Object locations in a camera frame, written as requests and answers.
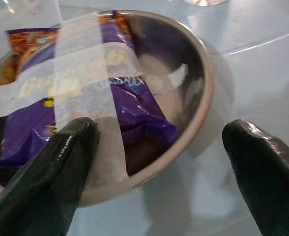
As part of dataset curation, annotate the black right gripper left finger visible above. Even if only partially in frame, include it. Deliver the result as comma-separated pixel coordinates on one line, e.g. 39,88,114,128
0,117,100,236

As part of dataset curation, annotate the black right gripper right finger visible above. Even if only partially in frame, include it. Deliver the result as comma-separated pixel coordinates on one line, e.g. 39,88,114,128
222,119,289,236

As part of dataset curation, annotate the white tape strip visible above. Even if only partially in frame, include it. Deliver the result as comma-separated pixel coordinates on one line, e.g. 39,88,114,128
0,41,188,118
52,0,129,197

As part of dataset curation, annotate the purple snack packet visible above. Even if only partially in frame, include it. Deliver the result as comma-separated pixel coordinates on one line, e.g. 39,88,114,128
0,11,177,187

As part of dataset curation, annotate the round steel bowl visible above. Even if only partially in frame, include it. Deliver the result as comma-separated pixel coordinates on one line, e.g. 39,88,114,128
0,9,214,207

